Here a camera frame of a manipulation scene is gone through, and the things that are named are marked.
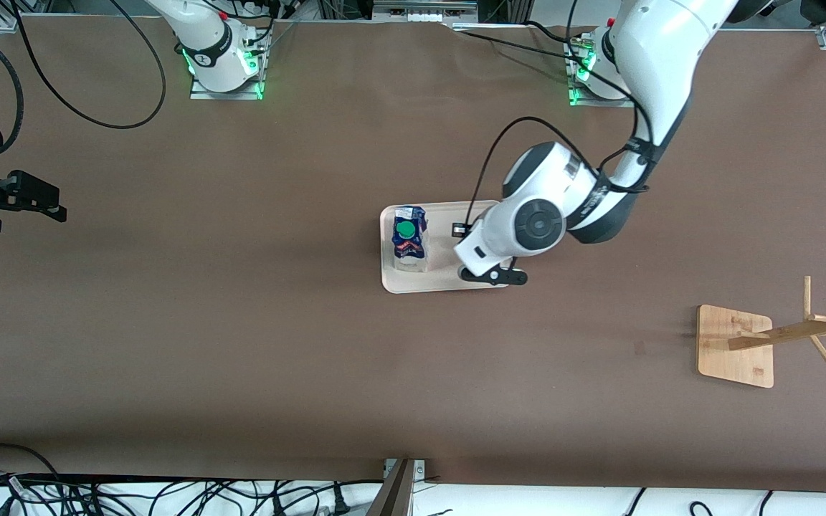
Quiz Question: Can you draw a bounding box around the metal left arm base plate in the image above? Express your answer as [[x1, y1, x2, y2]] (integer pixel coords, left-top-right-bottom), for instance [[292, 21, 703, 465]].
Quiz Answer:
[[567, 36, 636, 108]]

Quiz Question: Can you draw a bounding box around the white power strip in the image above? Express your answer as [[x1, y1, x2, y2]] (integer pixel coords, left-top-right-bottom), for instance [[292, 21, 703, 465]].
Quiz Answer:
[[372, 0, 478, 22]]

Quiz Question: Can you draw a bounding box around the arched black floor cable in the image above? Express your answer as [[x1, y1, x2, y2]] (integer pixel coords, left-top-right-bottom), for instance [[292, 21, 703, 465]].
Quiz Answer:
[[0, 443, 62, 488]]

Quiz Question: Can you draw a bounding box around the small metal bracket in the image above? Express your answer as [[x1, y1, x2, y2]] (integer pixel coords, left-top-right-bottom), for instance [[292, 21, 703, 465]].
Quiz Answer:
[[383, 459, 427, 479]]

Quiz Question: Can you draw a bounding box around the short black table cable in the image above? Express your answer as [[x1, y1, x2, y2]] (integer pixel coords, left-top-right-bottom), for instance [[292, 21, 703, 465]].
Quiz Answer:
[[524, 20, 594, 47]]

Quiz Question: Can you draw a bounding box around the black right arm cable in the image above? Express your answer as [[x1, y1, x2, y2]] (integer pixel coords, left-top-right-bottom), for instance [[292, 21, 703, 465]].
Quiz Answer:
[[0, 0, 168, 166]]

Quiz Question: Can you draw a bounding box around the dark metal beam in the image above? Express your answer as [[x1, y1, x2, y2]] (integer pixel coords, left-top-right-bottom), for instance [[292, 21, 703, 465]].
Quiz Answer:
[[366, 459, 417, 516]]

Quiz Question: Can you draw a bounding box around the cream rabbit print tray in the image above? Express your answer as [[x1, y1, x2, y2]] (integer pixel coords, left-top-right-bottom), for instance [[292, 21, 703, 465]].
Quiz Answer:
[[380, 200, 515, 295]]

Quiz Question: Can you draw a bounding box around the long black table cable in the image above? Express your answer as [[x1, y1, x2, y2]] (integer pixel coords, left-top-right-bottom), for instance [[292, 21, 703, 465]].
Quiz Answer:
[[465, 30, 582, 62]]

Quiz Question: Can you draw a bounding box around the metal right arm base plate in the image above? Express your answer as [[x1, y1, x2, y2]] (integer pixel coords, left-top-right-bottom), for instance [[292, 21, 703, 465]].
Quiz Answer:
[[189, 29, 266, 101]]

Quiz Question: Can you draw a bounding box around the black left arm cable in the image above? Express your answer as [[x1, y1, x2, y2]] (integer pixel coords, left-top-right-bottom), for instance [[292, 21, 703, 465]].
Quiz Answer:
[[465, 0, 656, 224]]

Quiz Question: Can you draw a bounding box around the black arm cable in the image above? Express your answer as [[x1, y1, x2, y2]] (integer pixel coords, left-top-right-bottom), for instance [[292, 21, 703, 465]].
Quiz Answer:
[[465, 0, 656, 224], [0, 0, 168, 166]]

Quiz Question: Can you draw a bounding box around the wooden mug stand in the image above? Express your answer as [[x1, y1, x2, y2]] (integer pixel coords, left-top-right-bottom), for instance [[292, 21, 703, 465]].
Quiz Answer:
[[696, 276, 826, 389]]

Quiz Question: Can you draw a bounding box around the blue white milk carton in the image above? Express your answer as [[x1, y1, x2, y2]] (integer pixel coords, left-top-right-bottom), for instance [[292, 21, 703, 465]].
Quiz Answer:
[[392, 205, 429, 275]]

